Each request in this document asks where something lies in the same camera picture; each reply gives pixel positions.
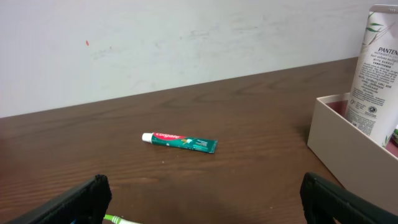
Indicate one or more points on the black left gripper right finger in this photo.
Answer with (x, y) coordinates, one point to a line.
(325, 202)

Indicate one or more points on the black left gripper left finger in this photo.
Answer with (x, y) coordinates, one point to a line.
(86, 203)

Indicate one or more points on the white Pantene conditioner tube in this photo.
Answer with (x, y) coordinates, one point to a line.
(372, 102)

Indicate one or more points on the green white small packet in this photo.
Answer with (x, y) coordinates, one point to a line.
(395, 135)

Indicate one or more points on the green white toothbrush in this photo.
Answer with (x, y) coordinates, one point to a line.
(117, 220)

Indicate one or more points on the red green toothpaste tube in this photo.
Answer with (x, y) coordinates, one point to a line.
(183, 142)

